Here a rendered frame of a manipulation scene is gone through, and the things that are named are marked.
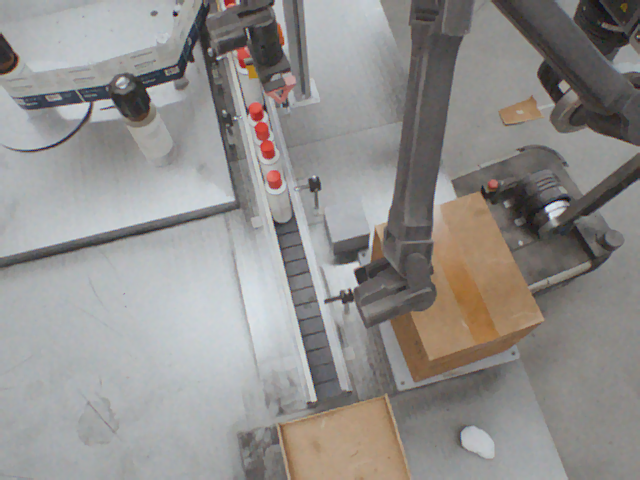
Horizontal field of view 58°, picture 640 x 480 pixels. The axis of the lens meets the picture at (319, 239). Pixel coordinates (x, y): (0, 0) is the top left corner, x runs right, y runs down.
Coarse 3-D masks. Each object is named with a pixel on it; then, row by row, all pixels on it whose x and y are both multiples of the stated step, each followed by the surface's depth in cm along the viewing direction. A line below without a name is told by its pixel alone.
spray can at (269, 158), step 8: (264, 144) 133; (272, 144) 133; (264, 152) 132; (272, 152) 133; (264, 160) 136; (272, 160) 135; (280, 160) 138; (264, 168) 138; (272, 168) 137; (280, 168) 140; (264, 176) 143
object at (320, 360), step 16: (240, 0) 177; (288, 224) 147; (288, 240) 145; (288, 256) 144; (304, 256) 144; (288, 272) 142; (304, 272) 142; (304, 288) 140; (304, 304) 139; (304, 320) 137; (320, 320) 137; (304, 336) 136; (320, 336) 136; (320, 352) 134; (320, 368) 133; (320, 384) 131; (336, 384) 131
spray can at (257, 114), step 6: (252, 102) 137; (258, 102) 137; (252, 108) 137; (258, 108) 137; (252, 114) 137; (258, 114) 137; (264, 114) 141; (252, 120) 140; (258, 120) 139; (264, 120) 140; (252, 126) 140; (252, 132) 143; (252, 138) 147
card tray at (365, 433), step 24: (336, 408) 133; (360, 408) 133; (384, 408) 133; (288, 432) 132; (312, 432) 132; (336, 432) 131; (360, 432) 131; (384, 432) 131; (288, 456) 130; (312, 456) 130; (336, 456) 129; (360, 456) 129; (384, 456) 129
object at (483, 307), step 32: (480, 192) 122; (384, 224) 120; (448, 224) 119; (480, 224) 119; (384, 256) 120; (448, 256) 117; (480, 256) 116; (448, 288) 114; (480, 288) 114; (512, 288) 113; (416, 320) 112; (448, 320) 111; (480, 320) 111; (512, 320) 111; (416, 352) 119; (448, 352) 109; (480, 352) 122
